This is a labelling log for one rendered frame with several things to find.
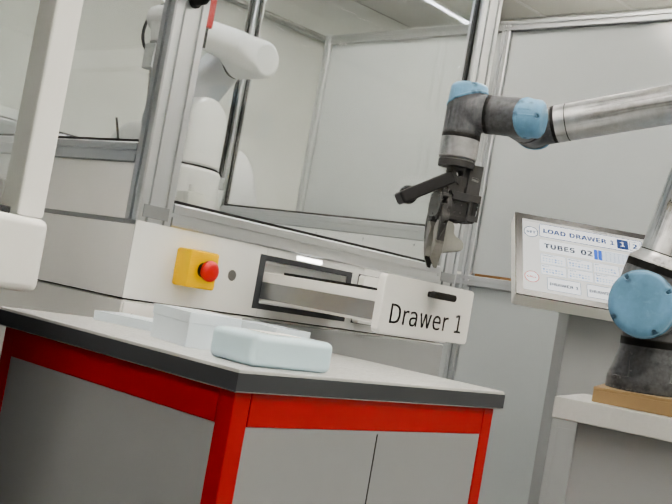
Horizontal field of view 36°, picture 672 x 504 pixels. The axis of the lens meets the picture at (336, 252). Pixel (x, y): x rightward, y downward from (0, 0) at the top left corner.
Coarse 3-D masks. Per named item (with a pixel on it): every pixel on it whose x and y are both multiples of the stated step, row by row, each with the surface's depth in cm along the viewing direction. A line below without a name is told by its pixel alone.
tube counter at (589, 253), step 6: (582, 252) 286; (588, 252) 287; (594, 252) 287; (600, 252) 287; (606, 252) 288; (612, 252) 288; (588, 258) 285; (594, 258) 286; (600, 258) 286; (606, 258) 286; (612, 258) 286; (618, 258) 287; (624, 258) 287; (624, 264) 286
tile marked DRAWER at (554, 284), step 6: (552, 282) 277; (558, 282) 278; (564, 282) 278; (570, 282) 278; (576, 282) 278; (552, 288) 276; (558, 288) 276; (564, 288) 276; (570, 288) 277; (576, 288) 277; (576, 294) 276
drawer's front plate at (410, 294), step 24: (384, 288) 188; (408, 288) 193; (432, 288) 199; (456, 288) 205; (384, 312) 189; (432, 312) 200; (456, 312) 206; (408, 336) 195; (432, 336) 200; (456, 336) 206
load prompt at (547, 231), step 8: (544, 224) 292; (544, 232) 290; (552, 232) 290; (560, 232) 291; (568, 232) 291; (576, 232) 292; (584, 232) 292; (568, 240) 289; (576, 240) 289; (584, 240) 290; (592, 240) 290; (600, 240) 291; (608, 240) 291; (616, 240) 292; (624, 240) 292; (632, 240) 292; (608, 248) 289; (616, 248) 289; (624, 248) 290; (632, 248) 290
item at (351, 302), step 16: (272, 288) 210; (288, 288) 207; (304, 288) 204; (320, 288) 201; (336, 288) 198; (352, 288) 196; (288, 304) 206; (304, 304) 203; (320, 304) 200; (336, 304) 197; (352, 304) 195; (368, 304) 192; (368, 320) 192
